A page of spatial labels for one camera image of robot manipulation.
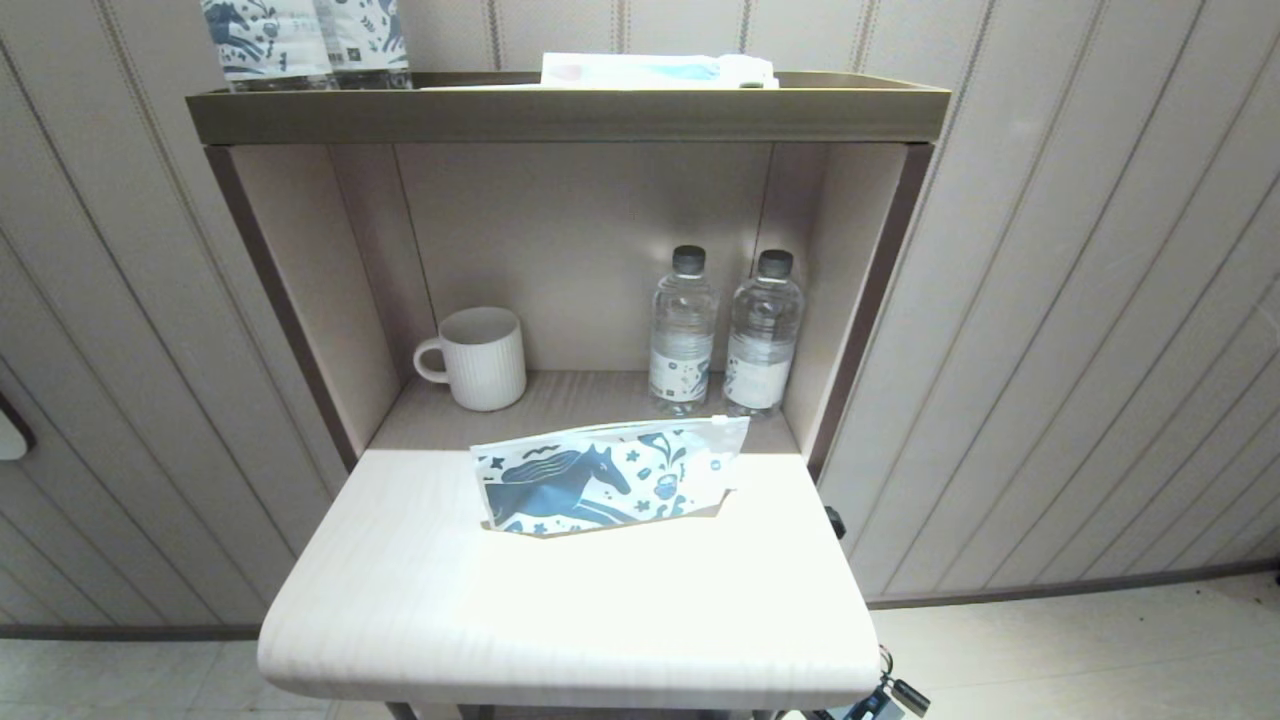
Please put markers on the blue print label water bottle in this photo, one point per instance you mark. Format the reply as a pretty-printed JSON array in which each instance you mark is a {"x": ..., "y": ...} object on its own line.
[{"x": 370, "y": 45}]

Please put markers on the white wall plate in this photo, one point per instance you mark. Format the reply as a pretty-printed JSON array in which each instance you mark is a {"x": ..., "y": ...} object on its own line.
[{"x": 10, "y": 435}]

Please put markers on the white ribbed ceramic mug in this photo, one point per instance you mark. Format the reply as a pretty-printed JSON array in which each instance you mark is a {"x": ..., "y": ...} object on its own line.
[{"x": 485, "y": 360}]

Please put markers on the small black round knob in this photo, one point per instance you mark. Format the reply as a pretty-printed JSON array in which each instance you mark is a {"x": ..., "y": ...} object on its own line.
[{"x": 836, "y": 522}]

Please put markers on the clear plastic water bottle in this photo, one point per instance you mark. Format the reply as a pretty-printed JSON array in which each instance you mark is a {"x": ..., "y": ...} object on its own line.
[
  {"x": 763, "y": 340},
  {"x": 683, "y": 340}
]

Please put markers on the white horse-print pouch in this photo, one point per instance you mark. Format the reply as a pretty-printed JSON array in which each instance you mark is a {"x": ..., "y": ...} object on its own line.
[{"x": 600, "y": 480}]

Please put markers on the beige wooden shelf table unit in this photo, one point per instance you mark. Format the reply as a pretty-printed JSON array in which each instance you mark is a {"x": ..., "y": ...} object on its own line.
[{"x": 600, "y": 220}]

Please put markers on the patterned pouches on shelf top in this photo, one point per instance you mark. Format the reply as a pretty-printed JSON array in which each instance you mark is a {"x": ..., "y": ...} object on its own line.
[{"x": 265, "y": 45}]

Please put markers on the white packet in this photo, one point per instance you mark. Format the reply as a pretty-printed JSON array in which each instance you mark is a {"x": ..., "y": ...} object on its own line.
[{"x": 650, "y": 70}]

